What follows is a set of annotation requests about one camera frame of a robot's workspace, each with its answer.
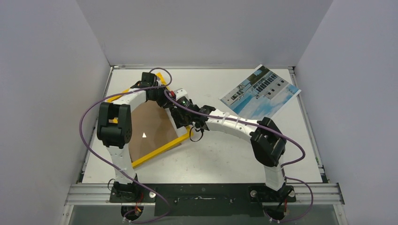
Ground yellow wooden picture frame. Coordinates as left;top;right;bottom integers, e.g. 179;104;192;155
97;72;189;170

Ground brown frame backing board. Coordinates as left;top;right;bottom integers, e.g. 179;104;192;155
129;101;179;166

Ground blue building photo print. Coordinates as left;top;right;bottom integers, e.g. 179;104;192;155
219;64;301;120

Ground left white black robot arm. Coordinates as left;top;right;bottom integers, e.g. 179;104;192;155
97;72;167;202

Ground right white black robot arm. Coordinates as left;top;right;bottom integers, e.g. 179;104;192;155
170;97;294;201

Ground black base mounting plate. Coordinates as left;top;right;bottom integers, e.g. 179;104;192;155
109;183;296;220

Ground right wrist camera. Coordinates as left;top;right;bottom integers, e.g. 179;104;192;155
173;88;192;108

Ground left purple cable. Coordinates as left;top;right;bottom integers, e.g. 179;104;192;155
79;67;174;224

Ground aluminium front rail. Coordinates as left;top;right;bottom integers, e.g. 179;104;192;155
65;183;345;206

